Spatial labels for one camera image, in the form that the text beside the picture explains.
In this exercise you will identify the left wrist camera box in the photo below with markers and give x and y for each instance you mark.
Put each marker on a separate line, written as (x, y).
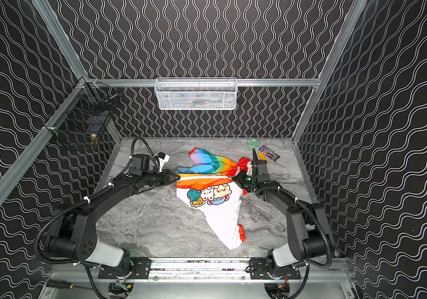
(163, 157)

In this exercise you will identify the yellow handled screwdriver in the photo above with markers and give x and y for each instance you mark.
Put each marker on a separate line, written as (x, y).
(60, 284)

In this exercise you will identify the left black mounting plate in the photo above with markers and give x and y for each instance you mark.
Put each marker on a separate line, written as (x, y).
(136, 268)

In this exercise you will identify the white wire mesh basket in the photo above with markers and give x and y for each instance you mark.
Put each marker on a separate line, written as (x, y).
(208, 93)

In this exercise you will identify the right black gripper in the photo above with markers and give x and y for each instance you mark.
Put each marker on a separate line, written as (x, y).
(254, 175)

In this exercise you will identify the brass knob in basket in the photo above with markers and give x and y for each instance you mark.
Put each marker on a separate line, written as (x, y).
(94, 140)

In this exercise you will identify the green round plastic lid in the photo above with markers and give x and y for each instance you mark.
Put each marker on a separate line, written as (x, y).
(253, 143)

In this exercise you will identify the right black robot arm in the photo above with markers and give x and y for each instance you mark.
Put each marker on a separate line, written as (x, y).
(309, 239)

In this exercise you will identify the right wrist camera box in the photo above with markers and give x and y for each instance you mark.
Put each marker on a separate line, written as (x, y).
(258, 166)

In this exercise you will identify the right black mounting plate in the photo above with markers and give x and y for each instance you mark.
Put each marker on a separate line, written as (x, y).
(266, 269)

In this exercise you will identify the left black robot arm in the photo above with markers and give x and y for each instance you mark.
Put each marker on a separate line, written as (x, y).
(70, 236)

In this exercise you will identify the black mounting plate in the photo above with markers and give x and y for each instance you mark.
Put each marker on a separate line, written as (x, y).
(266, 269)
(136, 268)

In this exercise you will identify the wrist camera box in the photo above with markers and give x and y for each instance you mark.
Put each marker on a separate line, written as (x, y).
(163, 157)
(258, 166)

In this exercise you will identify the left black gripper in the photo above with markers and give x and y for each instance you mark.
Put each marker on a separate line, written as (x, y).
(164, 177)

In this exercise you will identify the rainbow cartoon kids jacket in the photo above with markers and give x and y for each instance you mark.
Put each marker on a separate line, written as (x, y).
(209, 187)

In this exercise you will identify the black wire wall basket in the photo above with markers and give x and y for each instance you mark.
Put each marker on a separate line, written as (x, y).
(91, 113)

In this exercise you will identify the yellow rectangular block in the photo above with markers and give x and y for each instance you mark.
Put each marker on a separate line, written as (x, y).
(261, 156)

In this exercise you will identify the purple M&M's candy packet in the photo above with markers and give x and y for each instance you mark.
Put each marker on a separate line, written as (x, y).
(269, 153)

